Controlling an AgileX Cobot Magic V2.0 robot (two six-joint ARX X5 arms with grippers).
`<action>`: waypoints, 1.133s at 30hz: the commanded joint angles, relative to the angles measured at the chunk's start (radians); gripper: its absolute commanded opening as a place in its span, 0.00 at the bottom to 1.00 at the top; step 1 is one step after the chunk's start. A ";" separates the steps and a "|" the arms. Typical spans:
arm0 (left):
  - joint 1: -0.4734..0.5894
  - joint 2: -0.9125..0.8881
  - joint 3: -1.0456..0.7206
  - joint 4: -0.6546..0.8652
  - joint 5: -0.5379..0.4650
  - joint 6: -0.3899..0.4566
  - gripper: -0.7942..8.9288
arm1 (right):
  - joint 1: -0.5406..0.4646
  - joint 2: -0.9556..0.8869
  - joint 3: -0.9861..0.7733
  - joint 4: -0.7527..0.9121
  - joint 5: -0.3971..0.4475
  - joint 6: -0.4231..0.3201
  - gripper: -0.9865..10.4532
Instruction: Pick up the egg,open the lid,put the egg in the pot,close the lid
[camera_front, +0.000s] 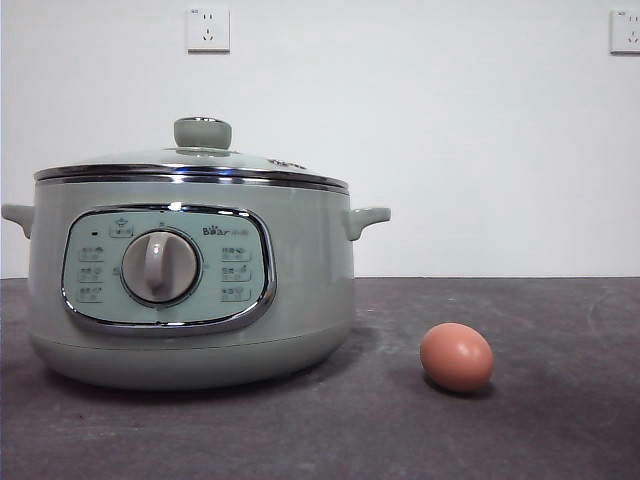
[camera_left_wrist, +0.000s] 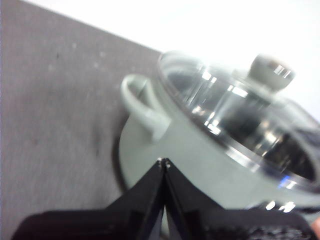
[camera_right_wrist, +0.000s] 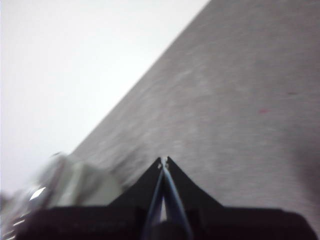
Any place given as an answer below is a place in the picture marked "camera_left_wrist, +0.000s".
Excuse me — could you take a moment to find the glass lid with green knob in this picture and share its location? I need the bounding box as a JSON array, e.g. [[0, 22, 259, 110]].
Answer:
[[156, 49, 320, 194]]

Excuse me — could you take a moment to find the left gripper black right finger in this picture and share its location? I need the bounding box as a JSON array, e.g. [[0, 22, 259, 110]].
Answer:
[[163, 158, 316, 240]]

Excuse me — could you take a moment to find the pale green electric cooking pot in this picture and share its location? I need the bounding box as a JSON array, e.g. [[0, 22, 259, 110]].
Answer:
[[116, 73, 320, 213]]

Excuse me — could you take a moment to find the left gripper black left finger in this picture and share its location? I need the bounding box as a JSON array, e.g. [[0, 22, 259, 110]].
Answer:
[[11, 157, 166, 240]]

